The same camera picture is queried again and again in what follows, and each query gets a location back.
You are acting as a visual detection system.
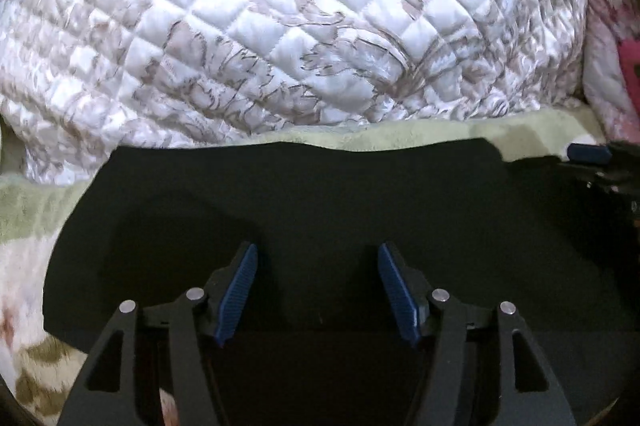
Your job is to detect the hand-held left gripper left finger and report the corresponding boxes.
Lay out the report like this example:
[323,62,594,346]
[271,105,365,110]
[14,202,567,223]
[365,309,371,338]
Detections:
[60,242,259,426]

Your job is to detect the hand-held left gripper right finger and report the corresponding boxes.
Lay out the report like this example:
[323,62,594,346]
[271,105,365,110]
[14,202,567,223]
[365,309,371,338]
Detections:
[377,242,581,426]

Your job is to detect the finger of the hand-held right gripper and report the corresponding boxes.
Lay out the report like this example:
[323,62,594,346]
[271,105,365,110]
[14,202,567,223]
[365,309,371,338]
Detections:
[566,140,640,172]

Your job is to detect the black pants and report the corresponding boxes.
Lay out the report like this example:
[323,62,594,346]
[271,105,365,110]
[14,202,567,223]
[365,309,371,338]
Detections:
[44,137,640,426]

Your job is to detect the pink floral quilt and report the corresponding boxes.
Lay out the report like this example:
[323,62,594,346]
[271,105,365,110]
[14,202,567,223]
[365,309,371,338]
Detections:
[582,0,640,144]

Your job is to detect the floral fleece blanket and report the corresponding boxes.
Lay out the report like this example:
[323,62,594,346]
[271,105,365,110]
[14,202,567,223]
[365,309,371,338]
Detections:
[0,104,608,426]

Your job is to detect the beige quilted floral bedspread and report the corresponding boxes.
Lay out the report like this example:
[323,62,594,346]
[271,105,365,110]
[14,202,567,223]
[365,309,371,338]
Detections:
[0,0,618,187]

